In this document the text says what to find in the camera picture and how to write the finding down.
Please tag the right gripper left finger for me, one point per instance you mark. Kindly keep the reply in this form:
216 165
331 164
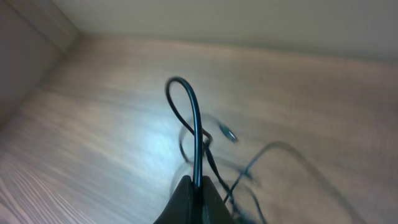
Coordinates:
180 208

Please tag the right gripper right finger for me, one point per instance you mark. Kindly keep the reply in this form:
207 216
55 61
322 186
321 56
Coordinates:
214 210

